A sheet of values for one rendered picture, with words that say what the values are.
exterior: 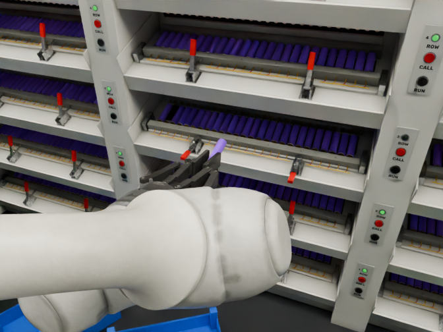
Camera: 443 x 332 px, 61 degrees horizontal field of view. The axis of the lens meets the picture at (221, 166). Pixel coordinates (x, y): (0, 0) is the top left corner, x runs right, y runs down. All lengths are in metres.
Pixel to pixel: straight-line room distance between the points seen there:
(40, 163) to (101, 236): 1.16
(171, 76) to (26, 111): 0.56
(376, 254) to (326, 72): 0.46
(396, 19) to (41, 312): 0.69
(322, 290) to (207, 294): 0.86
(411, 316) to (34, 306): 0.98
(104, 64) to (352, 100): 0.59
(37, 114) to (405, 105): 1.01
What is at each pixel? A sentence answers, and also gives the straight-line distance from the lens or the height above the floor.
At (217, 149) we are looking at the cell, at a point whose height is 0.61.
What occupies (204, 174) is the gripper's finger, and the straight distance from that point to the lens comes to 0.66.
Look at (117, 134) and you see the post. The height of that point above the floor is 0.50.
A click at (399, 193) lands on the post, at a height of 0.50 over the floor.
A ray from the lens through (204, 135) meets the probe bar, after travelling 0.99.
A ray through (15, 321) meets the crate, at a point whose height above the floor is 0.00.
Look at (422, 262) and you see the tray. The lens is 1.07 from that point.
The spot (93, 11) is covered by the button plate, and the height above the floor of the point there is 0.82.
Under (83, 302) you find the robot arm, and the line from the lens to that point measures 0.42.
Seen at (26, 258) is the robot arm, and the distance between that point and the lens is 0.26.
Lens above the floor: 1.00
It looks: 33 degrees down
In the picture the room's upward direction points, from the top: straight up
